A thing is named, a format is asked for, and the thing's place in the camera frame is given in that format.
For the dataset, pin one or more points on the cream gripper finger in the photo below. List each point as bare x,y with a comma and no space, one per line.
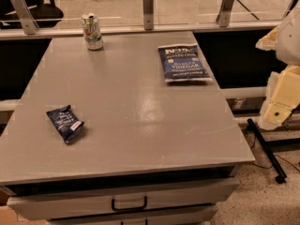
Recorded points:
282,97
269,41

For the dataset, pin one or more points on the blue potato chip bag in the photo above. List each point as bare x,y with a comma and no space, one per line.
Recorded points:
181,63

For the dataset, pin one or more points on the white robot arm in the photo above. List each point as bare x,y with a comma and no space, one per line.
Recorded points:
288,46

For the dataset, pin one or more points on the blue rxbar blueberry wrapper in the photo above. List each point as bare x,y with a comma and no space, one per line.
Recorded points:
65,122

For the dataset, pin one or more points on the black floor stand leg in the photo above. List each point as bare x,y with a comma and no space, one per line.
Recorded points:
281,175

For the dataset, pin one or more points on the grey lower cabinet drawer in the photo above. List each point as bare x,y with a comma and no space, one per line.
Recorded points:
193,214

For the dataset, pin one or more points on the grey cabinet drawer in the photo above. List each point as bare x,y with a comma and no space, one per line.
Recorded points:
193,214
98,201

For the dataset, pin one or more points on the green white soda can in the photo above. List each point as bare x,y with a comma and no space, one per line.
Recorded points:
91,32

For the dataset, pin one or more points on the glass divider panel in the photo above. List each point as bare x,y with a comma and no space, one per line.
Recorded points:
170,14

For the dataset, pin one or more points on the black office chair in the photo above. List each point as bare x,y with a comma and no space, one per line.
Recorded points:
45,12

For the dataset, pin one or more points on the grey upper cabinet drawer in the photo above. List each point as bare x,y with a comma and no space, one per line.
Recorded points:
98,201

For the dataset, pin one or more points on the right metal glass bracket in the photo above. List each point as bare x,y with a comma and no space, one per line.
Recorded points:
224,15

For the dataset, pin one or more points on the metal glass bracket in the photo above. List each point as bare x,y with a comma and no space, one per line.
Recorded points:
29,25
148,14
224,15

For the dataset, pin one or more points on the middle metal glass bracket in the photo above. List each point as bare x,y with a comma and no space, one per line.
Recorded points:
148,14

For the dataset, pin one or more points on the black drawer handle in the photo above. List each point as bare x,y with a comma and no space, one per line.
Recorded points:
131,205

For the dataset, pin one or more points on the left metal glass bracket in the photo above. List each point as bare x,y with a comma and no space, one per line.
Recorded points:
29,25

